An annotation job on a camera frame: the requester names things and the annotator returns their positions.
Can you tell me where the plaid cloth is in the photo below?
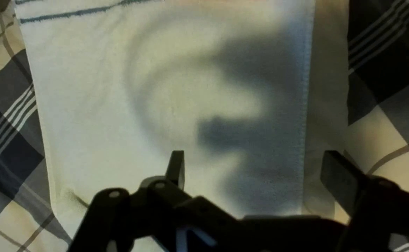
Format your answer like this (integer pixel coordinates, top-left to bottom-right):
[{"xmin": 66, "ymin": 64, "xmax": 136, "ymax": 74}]
[{"xmin": 0, "ymin": 0, "xmax": 409, "ymax": 252}]

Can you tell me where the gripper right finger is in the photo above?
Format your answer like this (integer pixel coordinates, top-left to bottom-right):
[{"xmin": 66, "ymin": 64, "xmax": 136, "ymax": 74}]
[{"xmin": 320, "ymin": 150, "xmax": 409, "ymax": 252}]

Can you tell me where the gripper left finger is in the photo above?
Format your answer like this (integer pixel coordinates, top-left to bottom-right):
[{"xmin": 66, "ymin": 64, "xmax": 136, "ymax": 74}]
[{"xmin": 67, "ymin": 150, "xmax": 241, "ymax": 252}]

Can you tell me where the white towel with blue stripes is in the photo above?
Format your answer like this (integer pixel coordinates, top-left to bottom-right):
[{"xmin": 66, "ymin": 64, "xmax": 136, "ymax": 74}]
[{"xmin": 13, "ymin": 0, "xmax": 350, "ymax": 252}]

